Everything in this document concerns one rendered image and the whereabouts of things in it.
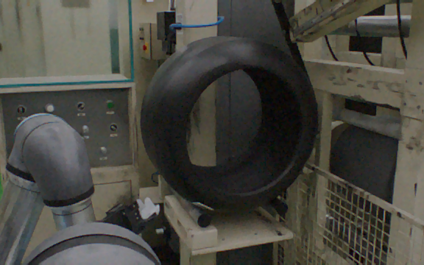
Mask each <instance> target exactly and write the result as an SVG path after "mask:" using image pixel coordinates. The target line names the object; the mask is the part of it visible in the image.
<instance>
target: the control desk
mask: <svg viewBox="0 0 424 265"><path fill-rule="evenodd" d="M41 113H45V114H50V115H53V116H57V117H59V118H61V119H62V120H64V121H65V122H66V123H67V124H69V126H71V127H72V128H74V129H75V130H76V131H77V132H78V133H79V134H80V135H81V137H82V139H83V141H84V142H85V146H86V149H87V152H88V159H89V163H90V167H91V175H92V179H93V185H94V189H95V194H94V195H93V196H92V198H91V200H92V203H93V209H94V213H95V216H96V220H100V219H103V218H105V217H106V216H107V214H106V213H105V212H107V211H108V210H110V209H111V208H112V207H114V206H115V205H117V204H118V203H119V204H122V203H126V204H127V205H129V204H130V203H132V202H133V201H135V200H136V199H139V180H138V167H137V166H138V139H137V119H136V100H135V83H134V82H110V83H92V84H75V85H40V86H23V87H6V88H0V165H1V178H2V181H3V182H2V185H3V192H4V191H5V188H6V187H7V184H8V181H9V179H10V178H9V176H8V174H7V172H6V170H5V167H6V165H7V162H8V160H9V158H10V155H11V152H12V150H13V147H14V143H13V137H14V134H15V131H16V129H17V127H18V125H19V124H20V123H21V122H22V121H23V120H24V119H26V118H28V117H30V116H33V115H36V114H41ZM56 232H57V228H56V226H55V223H54V218H53V215H52V210H51V209H50V208H47V207H46V206H44V207H43V210H42V212H41V214H40V217H39V220H38V223H37V224H36V227H35V230H34V232H33V234H32V237H31V239H30V241H29V245H28V247H27V249H26V252H25V255H24V258H23V260H22V262H21V265H22V264H23V262H24V261H25V260H26V258H27V257H28V256H29V254H30V253H31V252H32V251H33V250H34V249H35V248H36V247H37V246H38V245H39V243H41V242H42V241H43V240H44V239H46V238H47V237H49V236H50V235H52V234H54V233H56Z"/></svg>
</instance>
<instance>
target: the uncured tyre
mask: <svg viewBox="0 0 424 265"><path fill-rule="evenodd" d="M239 69H242V70H244V71H245V72H246V73H247V74H248V75H249V76H250V77H251V78H252V80H253V81H254V83H255V84H256V86H257V88H258V92H259V94H260V98H261V106H262V115H261V123H260V127H259V129H258V132H257V134H256V136H255V138H254V140H253V141H252V143H251V144H250V145H249V146H248V148H247V149H246V150H245V151H244V152H243V153H241V154H240V155H239V156H238V157H237V158H235V159H233V160H230V161H228V162H226V163H223V164H220V165H216V166H200V165H196V164H193V163H192V162H191V160H190V157H189V155H188V149H187V143H186V132H187V126H188V120H189V117H190V115H191V111H192V109H193V107H194V105H195V103H196V102H197V100H198V98H199V97H200V96H201V94H202V93H203V92H204V90H205V89H206V88H207V87H208V86H209V85H210V84H211V83H212V82H213V81H215V80H216V79H218V78H219V77H221V76H222V75H224V74H227V73H229V72H232V71H236V70H239ZM140 127H141V137H142V141H143V144H144V148H145V150H146V153H147V155H148V156H149V158H150V160H151V161H152V163H153V164H154V166H155V168H156V169H157V170H158V172H159V173H160V174H161V176H162V177H163V178H164V180H165V181H166V182H167V183H168V184H169V185H170V187H171V188H172V189H173V190H174V191H175V192H176V193H177V194H178V195H180V196H181V197H182V198H183V199H185V200H186V201H188V202H190V203H191V204H193V202H198V203H200V204H202V205H205V206H207V207H209V208H211V209H213V211H216V212H221V213H238V212H243V211H249V210H252V209H255V208H258V207H261V206H262V205H265V204H267V203H268V202H271V201H272V200H274V199H275V198H277V197H278V196H280V195H281V194H282V193H283V192H284V191H285V190H286V189H287V188H288V187H289V186H290V185H291V184H292V183H293V182H294V181H295V180H296V179H297V178H298V176H299V175H300V173H301V172H302V170H303V168H304V166H305V165H306V163H307V161H308V159H309V157H310V155H311V153H312V151H313V148H314V145H315V141H316V138H317V130H318V107H317V100H316V97H315V93H314V89H313V87H312V84H311V83H310V82H309V80H308V78H307V76H306V75H305V72H304V71H303V70H302V69H301V67H300V66H299V65H298V64H297V63H296V62H295V61H294V60H293V59H292V58H291V57H290V56H289V55H287V53H285V52H284V51H283V50H281V49H279V48H278V47H276V46H274V45H272V44H271V43H267V42H266V41H263V40H258V39H255V38H240V37H228V36H215V37H209V38H203V39H200V40H196V41H194V42H192V43H189V44H187V45H185V46H184V47H182V48H181V49H179V50H177V51H176V52H175V53H174V54H172V55H171V56H170V57H169V58H168V59H167V60H166V61H165V62H164V63H163V64H162V65H161V66H160V68H159V69H158V70H157V71H156V73H155V75H154V76H153V78H152V80H151V82H150V84H149V86H147V88H146V92H145V94H144V99H143V101H142V106H141V117H140ZM193 205H194V204H193ZM196 206H197V205H196Z"/></svg>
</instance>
